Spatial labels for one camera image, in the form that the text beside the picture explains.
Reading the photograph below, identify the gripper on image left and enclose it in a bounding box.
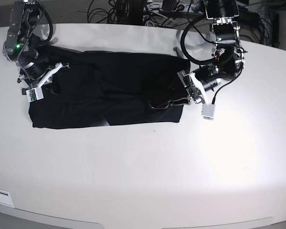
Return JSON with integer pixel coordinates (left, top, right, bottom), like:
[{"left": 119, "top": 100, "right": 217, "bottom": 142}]
[{"left": 17, "top": 62, "right": 70, "bottom": 95}]

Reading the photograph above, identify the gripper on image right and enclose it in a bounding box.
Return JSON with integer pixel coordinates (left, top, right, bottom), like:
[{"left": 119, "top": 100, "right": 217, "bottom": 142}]
[{"left": 143, "top": 71, "right": 214, "bottom": 110}]

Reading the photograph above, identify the black T-shirt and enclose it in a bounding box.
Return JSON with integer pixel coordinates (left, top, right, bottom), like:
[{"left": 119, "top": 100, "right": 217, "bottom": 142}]
[{"left": 29, "top": 46, "right": 183, "bottom": 129}]

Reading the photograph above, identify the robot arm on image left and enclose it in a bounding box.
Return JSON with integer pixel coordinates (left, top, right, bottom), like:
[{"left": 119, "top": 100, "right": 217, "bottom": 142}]
[{"left": 2, "top": 0, "right": 68, "bottom": 100}]

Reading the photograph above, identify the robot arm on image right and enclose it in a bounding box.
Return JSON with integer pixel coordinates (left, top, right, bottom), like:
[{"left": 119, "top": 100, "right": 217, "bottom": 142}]
[{"left": 149, "top": 0, "right": 246, "bottom": 118}]

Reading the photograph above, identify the white power strip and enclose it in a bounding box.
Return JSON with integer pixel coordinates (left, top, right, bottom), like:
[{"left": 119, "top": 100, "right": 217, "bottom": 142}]
[{"left": 176, "top": 1, "right": 204, "bottom": 13}]

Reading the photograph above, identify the black electronics box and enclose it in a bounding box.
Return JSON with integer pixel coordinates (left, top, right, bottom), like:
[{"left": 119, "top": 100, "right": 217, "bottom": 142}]
[{"left": 236, "top": 10, "right": 260, "bottom": 28}]

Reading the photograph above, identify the white label plate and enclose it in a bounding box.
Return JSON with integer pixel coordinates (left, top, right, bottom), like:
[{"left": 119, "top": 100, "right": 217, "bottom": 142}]
[{"left": 0, "top": 189, "right": 14, "bottom": 208}]

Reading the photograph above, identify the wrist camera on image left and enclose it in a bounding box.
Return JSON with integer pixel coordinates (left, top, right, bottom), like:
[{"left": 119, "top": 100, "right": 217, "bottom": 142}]
[{"left": 26, "top": 87, "right": 44, "bottom": 103}]

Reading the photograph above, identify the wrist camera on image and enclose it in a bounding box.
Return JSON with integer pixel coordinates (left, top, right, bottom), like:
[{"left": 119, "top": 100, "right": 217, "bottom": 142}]
[
  {"left": 202, "top": 104, "right": 216, "bottom": 120},
  {"left": 26, "top": 87, "right": 44, "bottom": 103}
]

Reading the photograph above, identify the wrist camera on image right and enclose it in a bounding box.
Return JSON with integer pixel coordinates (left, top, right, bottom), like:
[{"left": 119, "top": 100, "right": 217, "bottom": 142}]
[{"left": 202, "top": 104, "right": 216, "bottom": 120}]

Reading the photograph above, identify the black floor cable bundle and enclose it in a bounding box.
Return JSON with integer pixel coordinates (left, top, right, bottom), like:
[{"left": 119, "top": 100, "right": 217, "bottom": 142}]
[{"left": 88, "top": 0, "right": 182, "bottom": 26}]

